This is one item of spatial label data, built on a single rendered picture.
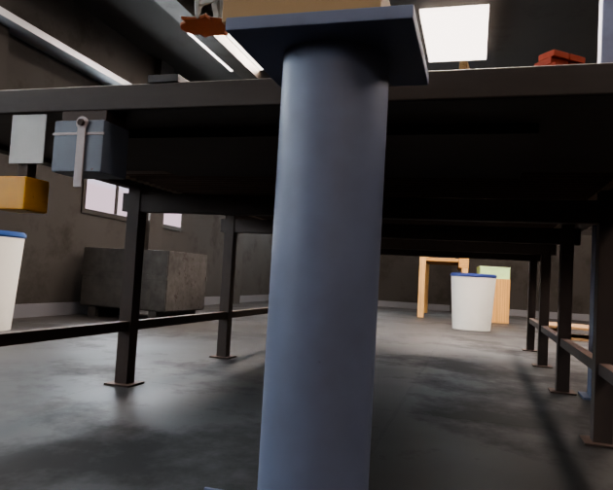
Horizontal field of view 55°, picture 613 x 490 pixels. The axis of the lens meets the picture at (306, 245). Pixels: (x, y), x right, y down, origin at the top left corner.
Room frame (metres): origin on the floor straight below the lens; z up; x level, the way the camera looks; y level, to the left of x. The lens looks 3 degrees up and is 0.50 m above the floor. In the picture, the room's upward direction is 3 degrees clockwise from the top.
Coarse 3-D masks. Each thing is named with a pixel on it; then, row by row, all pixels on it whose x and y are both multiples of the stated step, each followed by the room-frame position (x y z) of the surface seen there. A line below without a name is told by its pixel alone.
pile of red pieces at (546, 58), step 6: (540, 54) 1.93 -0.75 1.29; (546, 54) 1.90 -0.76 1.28; (552, 54) 1.88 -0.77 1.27; (558, 54) 1.88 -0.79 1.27; (564, 54) 1.89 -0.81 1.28; (570, 54) 1.90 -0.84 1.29; (540, 60) 1.93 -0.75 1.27; (546, 60) 1.90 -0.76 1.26; (552, 60) 1.88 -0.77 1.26; (558, 60) 1.89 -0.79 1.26; (564, 60) 1.90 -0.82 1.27; (570, 60) 1.91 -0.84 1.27; (576, 60) 1.91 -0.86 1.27; (582, 60) 1.92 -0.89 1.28
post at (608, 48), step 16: (608, 0) 2.80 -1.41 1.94; (608, 16) 2.80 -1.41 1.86; (608, 32) 2.80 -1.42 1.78; (608, 48) 2.80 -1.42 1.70; (592, 240) 2.89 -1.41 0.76; (592, 256) 2.88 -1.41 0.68; (592, 272) 2.87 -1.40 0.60; (592, 288) 2.85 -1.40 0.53; (592, 304) 2.84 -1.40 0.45; (592, 320) 2.83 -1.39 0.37; (592, 336) 2.82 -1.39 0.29; (592, 352) 2.81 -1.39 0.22
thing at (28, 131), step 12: (24, 120) 1.40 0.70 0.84; (36, 120) 1.39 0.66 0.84; (12, 132) 1.41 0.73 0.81; (24, 132) 1.40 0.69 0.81; (36, 132) 1.39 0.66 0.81; (12, 144) 1.41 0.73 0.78; (24, 144) 1.40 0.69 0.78; (36, 144) 1.39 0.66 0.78; (12, 156) 1.41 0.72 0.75; (24, 156) 1.40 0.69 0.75; (36, 156) 1.39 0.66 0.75
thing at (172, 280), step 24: (96, 264) 5.69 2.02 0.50; (120, 264) 5.60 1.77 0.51; (144, 264) 5.51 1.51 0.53; (168, 264) 5.44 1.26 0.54; (192, 264) 5.84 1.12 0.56; (96, 288) 5.68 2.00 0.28; (120, 288) 5.59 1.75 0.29; (144, 288) 5.51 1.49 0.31; (168, 288) 5.46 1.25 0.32; (192, 288) 5.87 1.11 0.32; (96, 312) 5.72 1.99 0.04; (168, 312) 5.67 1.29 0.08; (192, 312) 6.09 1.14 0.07
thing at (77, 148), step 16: (64, 112) 1.35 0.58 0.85; (80, 112) 1.34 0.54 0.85; (96, 112) 1.33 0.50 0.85; (64, 128) 1.33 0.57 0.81; (80, 128) 1.31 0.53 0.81; (96, 128) 1.31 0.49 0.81; (112, 128) 1.33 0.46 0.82; (64, 144) 1.33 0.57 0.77; (80, 144) 1.31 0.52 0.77; (96, 144) 1.31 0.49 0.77; (112, 144) 1.34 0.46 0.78; (64, 160) 1.33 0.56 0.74; (80, 160) 1.31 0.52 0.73; (96, 160) 1.31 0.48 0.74; (112, 160) 1.34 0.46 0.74; (80, 176) 1.31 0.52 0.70; (96, 176) 1.37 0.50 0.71; (112, 176) 1.36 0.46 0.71
